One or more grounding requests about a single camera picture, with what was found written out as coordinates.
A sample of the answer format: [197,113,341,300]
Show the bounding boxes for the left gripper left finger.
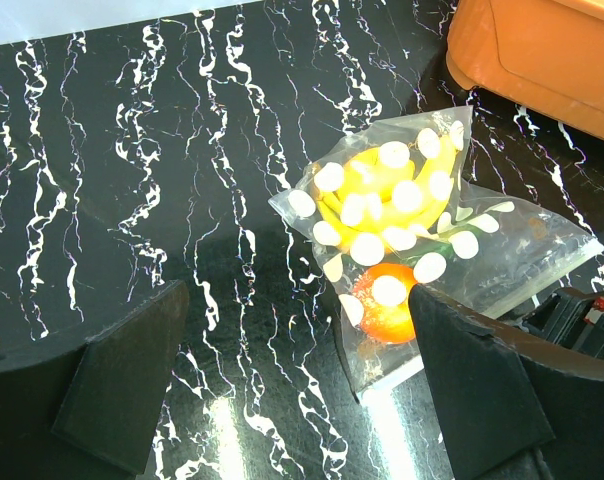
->
[0,280,189,479]

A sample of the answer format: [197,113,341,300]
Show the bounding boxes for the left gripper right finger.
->
[409,286,604,479]

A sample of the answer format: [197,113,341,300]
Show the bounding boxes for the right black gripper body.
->
[519,287,604,359]

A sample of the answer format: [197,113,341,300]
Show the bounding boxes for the fake orange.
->
[352,263,416,344]

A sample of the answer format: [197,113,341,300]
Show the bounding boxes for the green fake cucumber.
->
[398,238,453,268]

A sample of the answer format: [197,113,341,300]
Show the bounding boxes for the clear polka dot zip bag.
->
[270,106,604,397]

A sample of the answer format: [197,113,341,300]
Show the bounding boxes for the yellow fake bananas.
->
[312,128,464,253]

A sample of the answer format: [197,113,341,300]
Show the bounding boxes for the orange plastic basket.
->
[446,0,604,140]

